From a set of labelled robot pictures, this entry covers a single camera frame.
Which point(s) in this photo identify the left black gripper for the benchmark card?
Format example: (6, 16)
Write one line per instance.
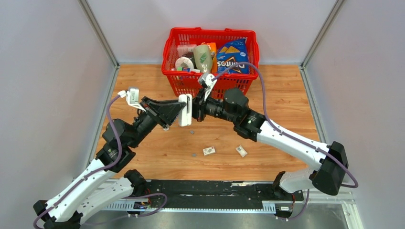
(164, 112)

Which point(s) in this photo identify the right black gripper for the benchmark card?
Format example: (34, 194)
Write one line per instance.
(198, 105)

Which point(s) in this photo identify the white paper tag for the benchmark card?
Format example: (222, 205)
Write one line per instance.
(241, 151)

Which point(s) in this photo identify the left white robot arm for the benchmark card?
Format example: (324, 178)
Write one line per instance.
(83, 198)

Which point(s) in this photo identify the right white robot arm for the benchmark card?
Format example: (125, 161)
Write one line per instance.
(327, 164)

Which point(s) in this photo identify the red plastic shopping basket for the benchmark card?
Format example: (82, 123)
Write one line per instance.
(239, 75)

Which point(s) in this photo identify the small white blue box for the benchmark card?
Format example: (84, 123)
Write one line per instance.
(189, 70)

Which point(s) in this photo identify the small staple box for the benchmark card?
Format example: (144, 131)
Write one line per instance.
(209, 151)

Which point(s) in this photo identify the white tape roll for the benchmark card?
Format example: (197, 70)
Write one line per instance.
(184, 62)

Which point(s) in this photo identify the beige squeeze bottle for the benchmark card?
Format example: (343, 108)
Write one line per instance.
(202, 57)

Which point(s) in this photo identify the clear plastic wrapped packet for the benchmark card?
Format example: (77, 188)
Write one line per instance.
(185, 49)

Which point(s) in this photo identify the blue Doritos chip bag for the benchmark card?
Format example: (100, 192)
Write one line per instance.
(230, 53)

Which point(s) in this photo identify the orange snack packet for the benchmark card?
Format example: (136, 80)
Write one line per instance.
(213, 51)

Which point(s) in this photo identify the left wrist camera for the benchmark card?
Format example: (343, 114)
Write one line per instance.
(132, 97)

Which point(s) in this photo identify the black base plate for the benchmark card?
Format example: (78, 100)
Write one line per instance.
(202, 193)

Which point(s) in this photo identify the white perforated cable tray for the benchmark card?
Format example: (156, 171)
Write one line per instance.
(264, 207)

